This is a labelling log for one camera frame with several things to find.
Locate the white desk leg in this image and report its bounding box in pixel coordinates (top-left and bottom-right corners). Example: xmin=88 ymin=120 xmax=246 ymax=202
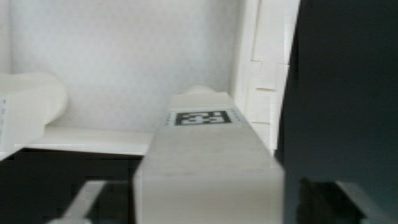
xmin=0 ymin=72 xmax=67 ymax=161
xmin=133 ymin=86 xmax=284 ymax=224

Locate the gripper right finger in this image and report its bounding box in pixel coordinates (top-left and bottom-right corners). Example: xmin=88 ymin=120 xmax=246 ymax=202
xmin=298 ymin=178 xmax=385 ymax=224

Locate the white desk top tray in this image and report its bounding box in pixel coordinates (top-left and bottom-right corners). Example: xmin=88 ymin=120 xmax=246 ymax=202
xmin=0 ymin=0 xmax=300 ymax=155

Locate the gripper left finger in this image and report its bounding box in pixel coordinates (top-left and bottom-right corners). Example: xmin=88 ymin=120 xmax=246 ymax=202
xmin=49 ymin=181 xmax=106 ymax=224

